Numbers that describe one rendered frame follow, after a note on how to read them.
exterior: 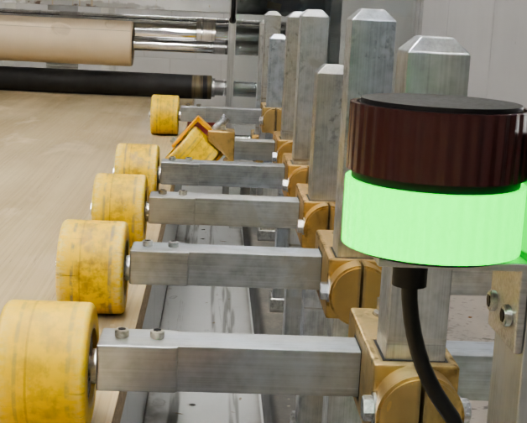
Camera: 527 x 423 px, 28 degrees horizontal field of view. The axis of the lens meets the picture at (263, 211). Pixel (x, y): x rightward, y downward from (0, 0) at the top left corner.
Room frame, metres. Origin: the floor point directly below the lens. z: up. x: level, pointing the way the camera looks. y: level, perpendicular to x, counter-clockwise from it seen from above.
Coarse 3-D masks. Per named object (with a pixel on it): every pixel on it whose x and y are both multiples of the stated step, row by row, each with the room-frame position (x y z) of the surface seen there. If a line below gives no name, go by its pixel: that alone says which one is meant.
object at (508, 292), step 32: (384, 96) 0.36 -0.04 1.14; (416, 96) 0.36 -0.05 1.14; (448, 96) 0.37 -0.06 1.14; (448, 192) 0.32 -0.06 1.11; (480, 192) 0.32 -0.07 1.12; (416, 288) 0.34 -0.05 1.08; (512, 288) 0.34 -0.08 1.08; (416, 320) 0.35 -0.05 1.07; (512, 320) 0.34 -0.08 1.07; (416, 352) 0.34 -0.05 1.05; (448, 416) 0.34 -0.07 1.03
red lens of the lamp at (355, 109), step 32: (352, 128) 0.34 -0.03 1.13; (384, 128) 0.33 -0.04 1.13; (416, 128) 0.32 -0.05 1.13; (448, 128) 0.32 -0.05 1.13; (480, 128) 0.32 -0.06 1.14; (512, 128) 0.32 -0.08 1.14; (352, 160) 0.34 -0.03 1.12; (384, 160) 0.33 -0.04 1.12; (416, 160) 0.32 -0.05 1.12; (448, 160) 0.32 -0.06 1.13; (480, 160) 0.32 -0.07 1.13; (512, 160) 0.33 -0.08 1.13
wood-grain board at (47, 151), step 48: (0, 96) 2.76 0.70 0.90; (0, 144) 1.86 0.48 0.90; (48, 144) 1.89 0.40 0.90; (96, 144) 1.93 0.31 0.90; (0, 192) 1.41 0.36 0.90; (48, 192) 1.43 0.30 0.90; (0, 240) 1.13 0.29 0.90; (48, 240) 1.14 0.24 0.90; (0, 288) 0.94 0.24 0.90; (48, 288) 0.94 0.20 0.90; (144, 288) 0.96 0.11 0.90
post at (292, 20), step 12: (300, 12) 1.59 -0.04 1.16; (288, 24) 1.58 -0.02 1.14; (288, 36) 1.58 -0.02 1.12; (288, 48) 1.58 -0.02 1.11; (288, 60) 1.58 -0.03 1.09; (288, 72) 1.58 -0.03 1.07; (288, 84) 1.58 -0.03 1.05; (288, 96) 1.58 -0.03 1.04; (288, 108) 1.58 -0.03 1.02; (288, 120) 1.58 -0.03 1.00; (288, 132) 1.58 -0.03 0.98; (276, 228) 1.59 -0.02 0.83; (276, 240) 1.58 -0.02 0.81
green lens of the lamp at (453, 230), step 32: (352, 192) 0.34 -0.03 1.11; (384, 192) 0.33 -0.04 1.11; (416, 192) 0.32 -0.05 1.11; (512, 192) 0.33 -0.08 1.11; (352, 224) 0.34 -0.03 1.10; (384, 224) 0.32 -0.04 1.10; (416, 224) 0.32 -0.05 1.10; (448, 224) 0.32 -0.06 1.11; (480, 224) 0.32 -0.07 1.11; (512, 224) 0.33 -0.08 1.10; (384, 256) 0.32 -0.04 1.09; (416, 256) 0.32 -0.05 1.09; (448, 256) 0.32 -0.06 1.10; (480, 256) 0.32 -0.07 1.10; (512, 256) 0.33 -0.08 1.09
